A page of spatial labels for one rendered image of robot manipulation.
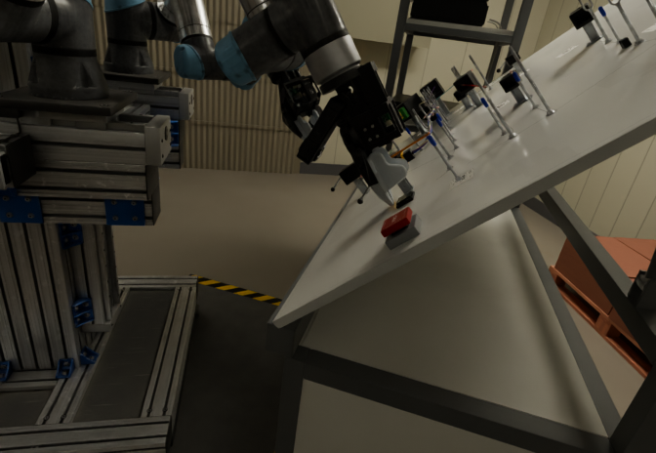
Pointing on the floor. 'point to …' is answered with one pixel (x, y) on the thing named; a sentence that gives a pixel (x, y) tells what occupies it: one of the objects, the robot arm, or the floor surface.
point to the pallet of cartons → (637, 258)
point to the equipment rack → (458, 26)
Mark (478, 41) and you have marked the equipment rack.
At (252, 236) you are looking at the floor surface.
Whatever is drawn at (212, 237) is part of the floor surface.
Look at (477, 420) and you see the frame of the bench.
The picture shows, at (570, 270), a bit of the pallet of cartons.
